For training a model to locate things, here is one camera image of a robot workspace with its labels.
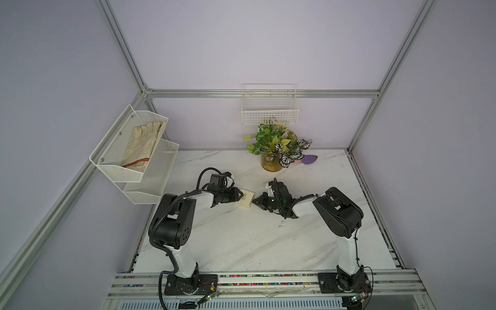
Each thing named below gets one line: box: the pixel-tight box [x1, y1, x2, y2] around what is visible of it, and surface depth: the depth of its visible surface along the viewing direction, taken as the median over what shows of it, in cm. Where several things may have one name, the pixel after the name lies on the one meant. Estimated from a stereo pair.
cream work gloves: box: [122, 120, 166, 168], surface depth 80 cm
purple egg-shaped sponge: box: [301, 154, 319, 165], surface depth 117 cm
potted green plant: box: [242, 123, 313, 172], surface depth 92 cm
